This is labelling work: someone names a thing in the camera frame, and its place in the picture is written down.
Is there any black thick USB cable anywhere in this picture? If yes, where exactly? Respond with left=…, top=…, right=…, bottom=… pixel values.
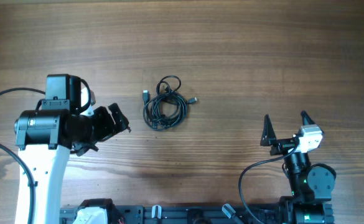
left=142, top=75, right=189, bottom=132

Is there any black left camera cable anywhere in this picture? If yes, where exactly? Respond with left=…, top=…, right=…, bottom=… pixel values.
left=0, top=87, right=47, bottom=224

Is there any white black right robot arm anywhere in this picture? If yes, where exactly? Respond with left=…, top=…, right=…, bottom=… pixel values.
left=260, top=111, right=337, bottom=224

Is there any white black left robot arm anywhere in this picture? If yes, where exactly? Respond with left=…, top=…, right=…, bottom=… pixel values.
left=14, top=74, right=129, bottom=223

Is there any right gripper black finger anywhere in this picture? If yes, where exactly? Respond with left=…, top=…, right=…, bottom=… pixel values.
left=260, top=114, right=277, bottom=146
left=301, top=110, right=315, bottom=126

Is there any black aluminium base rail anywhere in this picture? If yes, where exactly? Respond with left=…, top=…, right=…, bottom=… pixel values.
left=59, top=198, right=335, bottom=224

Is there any black right camera cable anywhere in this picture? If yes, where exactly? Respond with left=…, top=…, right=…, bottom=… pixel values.
left=238, top=136, right=301, bottom=224

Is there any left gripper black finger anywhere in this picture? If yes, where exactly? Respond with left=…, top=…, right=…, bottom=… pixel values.
left=70, top=142, right=99, bottom=156
left=108, top=103, right=131, bottom=133

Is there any black camera cable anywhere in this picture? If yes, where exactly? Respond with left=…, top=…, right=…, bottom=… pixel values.
left=238, top=136, right=301, bottom=224
left=0, top=87, right=47, bottom=224

